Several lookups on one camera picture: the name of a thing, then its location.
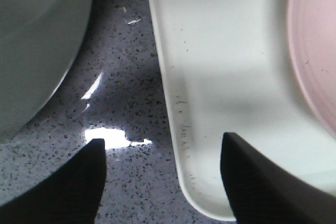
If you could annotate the pale green electric pot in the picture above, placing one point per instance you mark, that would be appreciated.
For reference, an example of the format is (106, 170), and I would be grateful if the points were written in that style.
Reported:
(40, 40)

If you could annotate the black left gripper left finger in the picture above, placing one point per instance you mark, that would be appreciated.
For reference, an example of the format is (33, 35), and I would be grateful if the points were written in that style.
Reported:
(72, 194)

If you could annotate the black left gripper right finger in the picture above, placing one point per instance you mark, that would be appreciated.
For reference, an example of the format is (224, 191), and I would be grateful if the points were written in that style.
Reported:
(259, 191)

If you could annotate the pink round plate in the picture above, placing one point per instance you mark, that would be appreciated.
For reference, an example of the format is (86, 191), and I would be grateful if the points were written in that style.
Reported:
(311, 40)

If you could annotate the cream bear serving tray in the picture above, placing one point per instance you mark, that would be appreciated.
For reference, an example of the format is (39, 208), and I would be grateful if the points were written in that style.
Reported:
(225, 68)

